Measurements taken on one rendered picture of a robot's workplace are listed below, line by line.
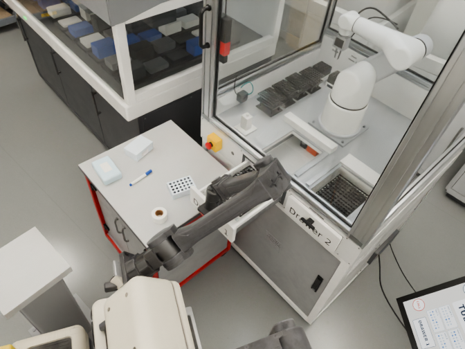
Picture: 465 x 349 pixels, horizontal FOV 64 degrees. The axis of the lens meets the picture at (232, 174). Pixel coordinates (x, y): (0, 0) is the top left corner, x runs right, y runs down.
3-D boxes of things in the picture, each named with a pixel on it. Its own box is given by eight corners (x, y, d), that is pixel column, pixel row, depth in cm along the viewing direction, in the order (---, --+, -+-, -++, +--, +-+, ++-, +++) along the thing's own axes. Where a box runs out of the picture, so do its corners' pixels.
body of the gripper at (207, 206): (225, 207, 154) (228, 196, 149) (207, 220, 149) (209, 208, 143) (214, 198, 157) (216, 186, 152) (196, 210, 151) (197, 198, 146)
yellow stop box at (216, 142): (214, 154, 192) (214, 143, 186) (205, 145, 195) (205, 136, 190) (221, 149, 194) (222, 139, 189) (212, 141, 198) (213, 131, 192)
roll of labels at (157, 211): (152, 225, 170) (151, 220, 167) (151, 212, 174) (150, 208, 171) (168, 223, 172) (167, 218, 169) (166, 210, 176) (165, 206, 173)
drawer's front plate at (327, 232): (333, 253, 161) (340, 239, 153) (284, 210, 174) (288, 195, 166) (335, 250, 162) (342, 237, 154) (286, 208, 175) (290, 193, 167)
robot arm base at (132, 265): (118, 253, 111) (124, 289, 103) (138, 239, 109) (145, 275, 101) (138, 260, 117) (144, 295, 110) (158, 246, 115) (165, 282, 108)
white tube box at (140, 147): (137, 162, 195) (135, 155, 191) (124, 154, 197) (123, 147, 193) (153, 148, 202) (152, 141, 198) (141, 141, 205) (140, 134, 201)
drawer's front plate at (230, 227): (231, 243, 161) (233, 229, 152) (189, 201, 173) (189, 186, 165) (234, 241, 161) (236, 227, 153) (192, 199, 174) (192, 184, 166)
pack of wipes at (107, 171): (123, 178, 187) (122, 172, 183) (105, 186, 182) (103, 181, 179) (109, 160, 194) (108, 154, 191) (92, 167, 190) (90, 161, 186)
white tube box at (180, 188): (173, 199, 180) (172, 194, 177) (167, 188, 185) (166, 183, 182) (196, 192, 185) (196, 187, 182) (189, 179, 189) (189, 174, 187)
